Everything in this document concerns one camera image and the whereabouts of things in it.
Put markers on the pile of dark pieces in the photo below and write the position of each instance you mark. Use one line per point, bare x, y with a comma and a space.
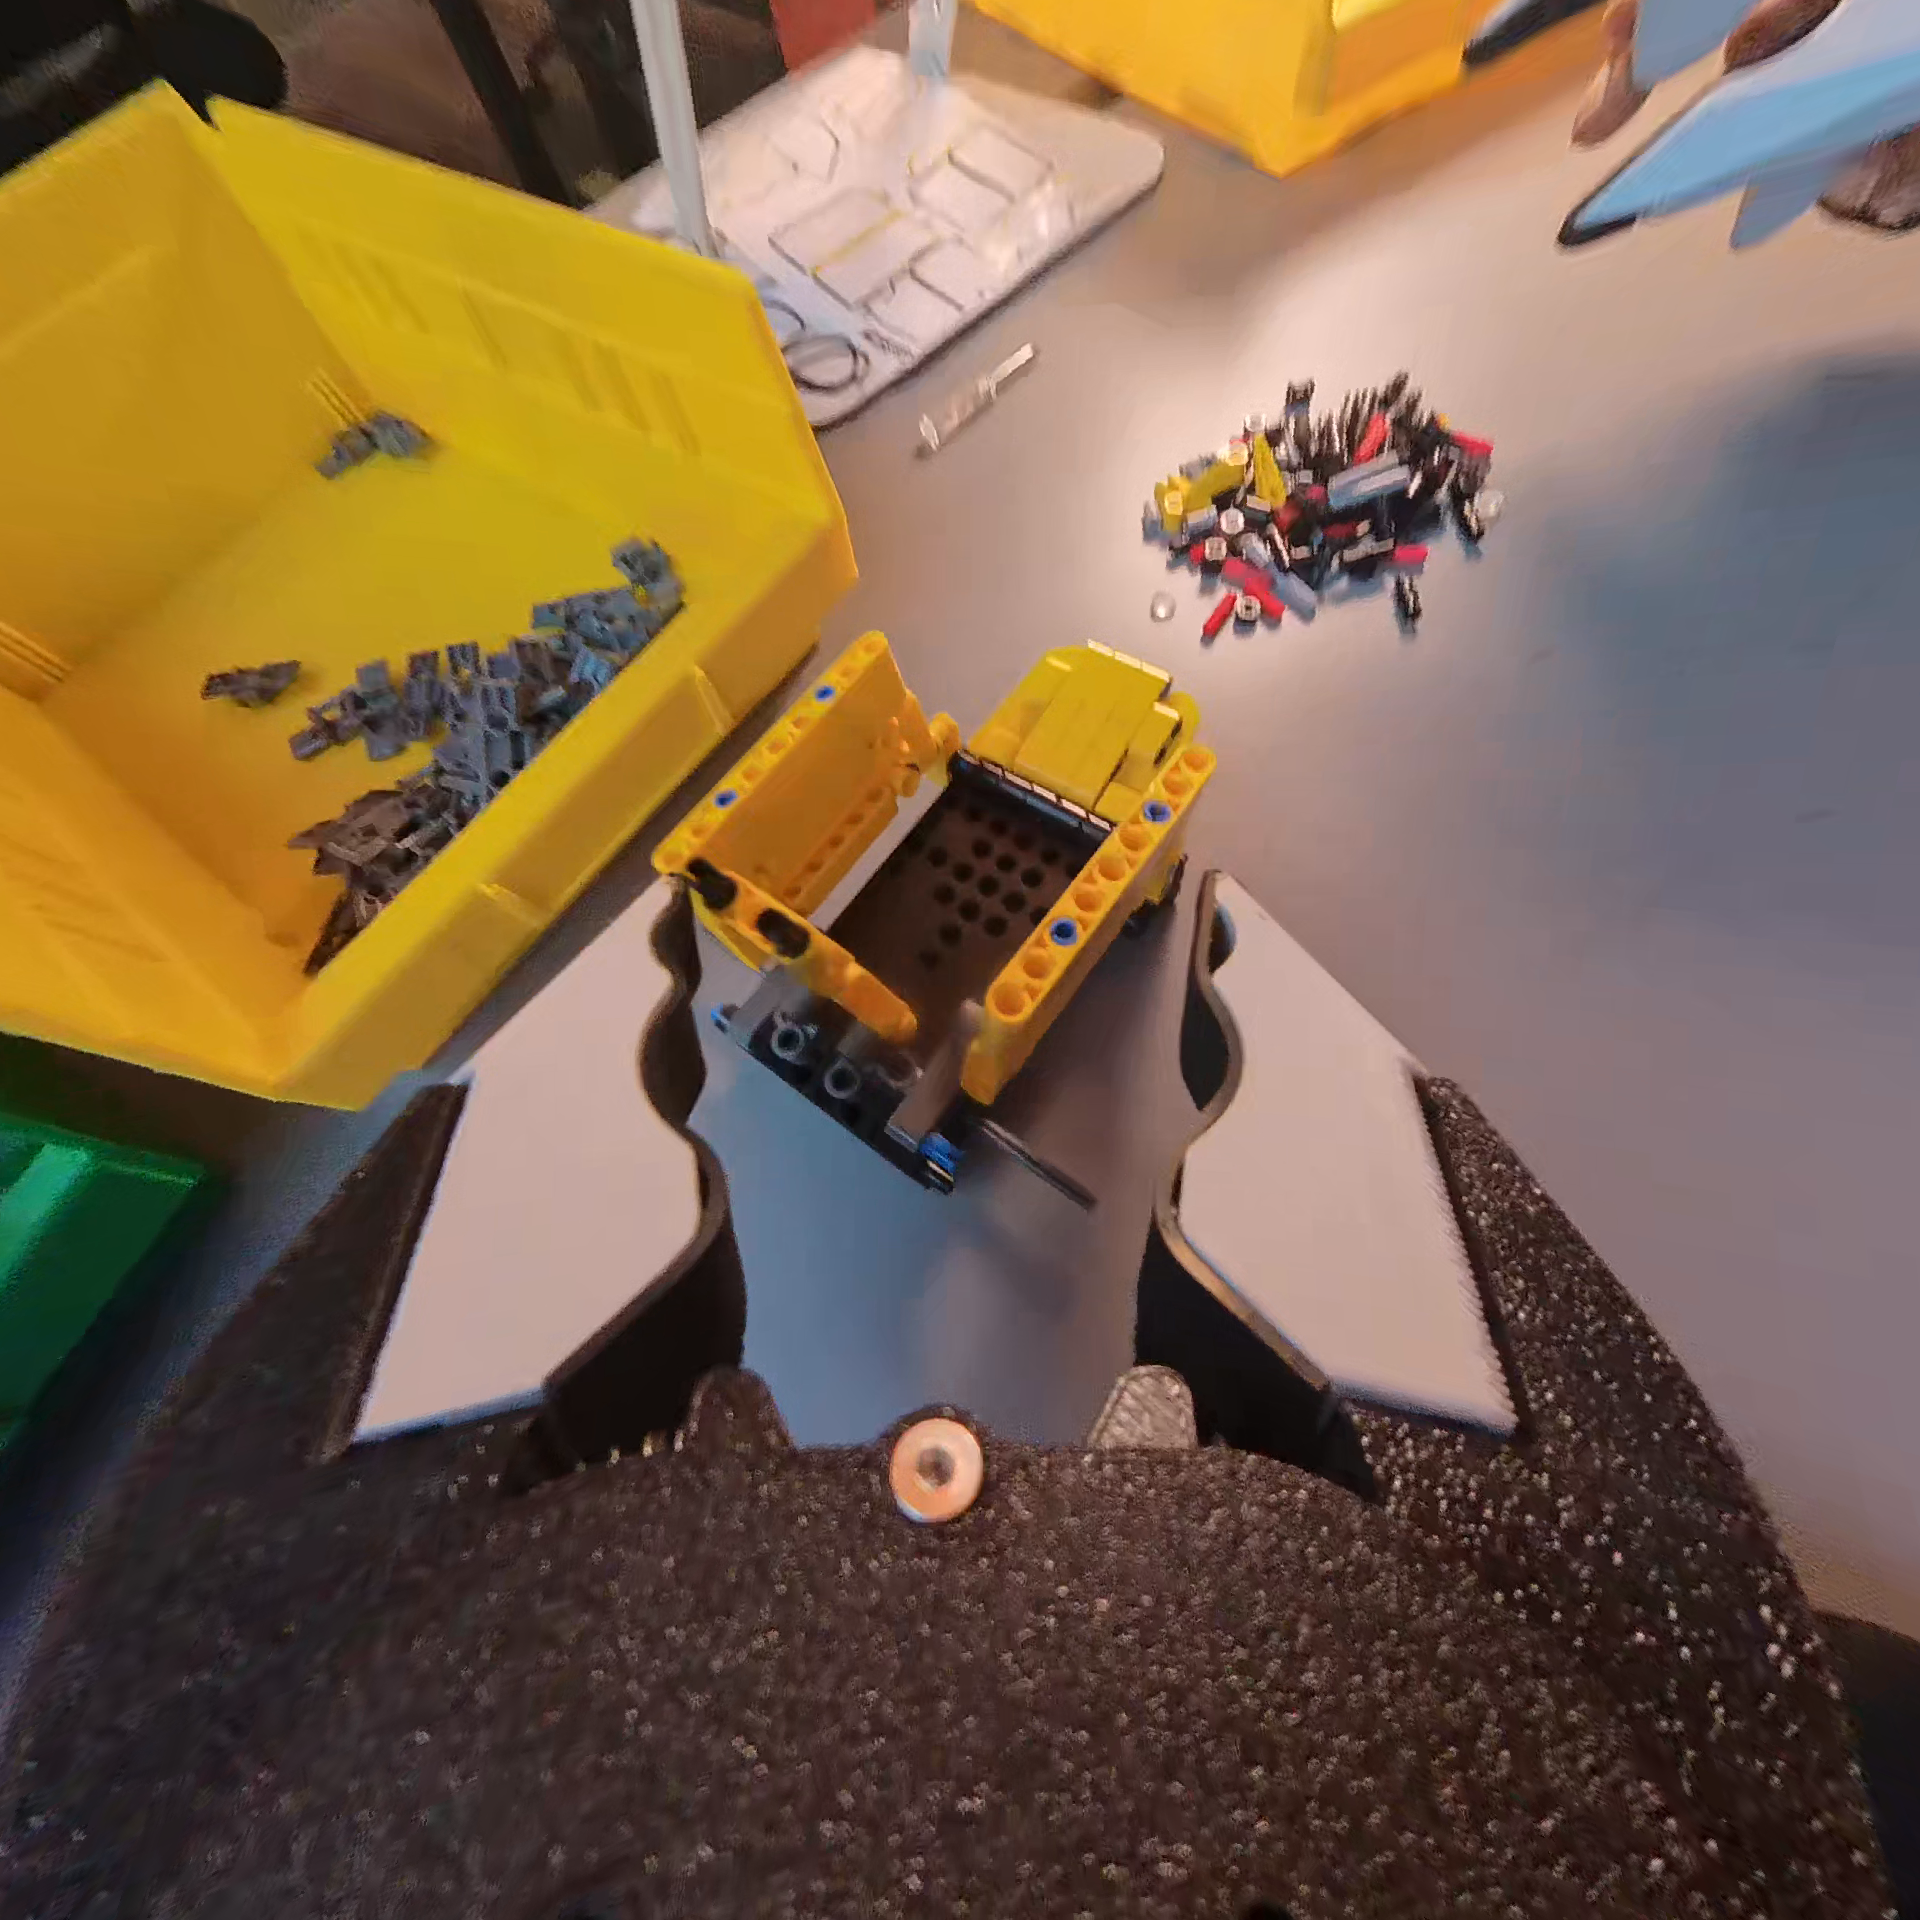
480, 720

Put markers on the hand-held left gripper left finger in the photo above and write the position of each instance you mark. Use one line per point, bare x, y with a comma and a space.
557, 1201

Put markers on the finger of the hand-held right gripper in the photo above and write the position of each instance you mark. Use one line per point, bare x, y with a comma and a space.
1815, 188
1756, 142

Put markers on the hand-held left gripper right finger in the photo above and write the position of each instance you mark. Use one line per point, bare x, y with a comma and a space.
1336, 1201

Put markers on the yellow black robot model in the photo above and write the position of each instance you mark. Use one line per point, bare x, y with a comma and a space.
1080, 720

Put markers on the yellow storage bin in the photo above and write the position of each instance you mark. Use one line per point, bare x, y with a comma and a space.
1276, 75
451, 374

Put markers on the person's right hand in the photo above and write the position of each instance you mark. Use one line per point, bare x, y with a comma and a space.
1613, 75

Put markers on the green storage bin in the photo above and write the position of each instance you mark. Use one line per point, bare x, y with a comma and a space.
77, 1243

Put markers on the white book stand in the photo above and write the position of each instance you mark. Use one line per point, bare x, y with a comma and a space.
1109, 164

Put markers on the grey desk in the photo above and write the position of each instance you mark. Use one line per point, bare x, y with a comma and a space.
1501, 901

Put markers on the pile of small building pieces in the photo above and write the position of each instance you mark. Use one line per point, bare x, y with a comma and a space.
1320, 493

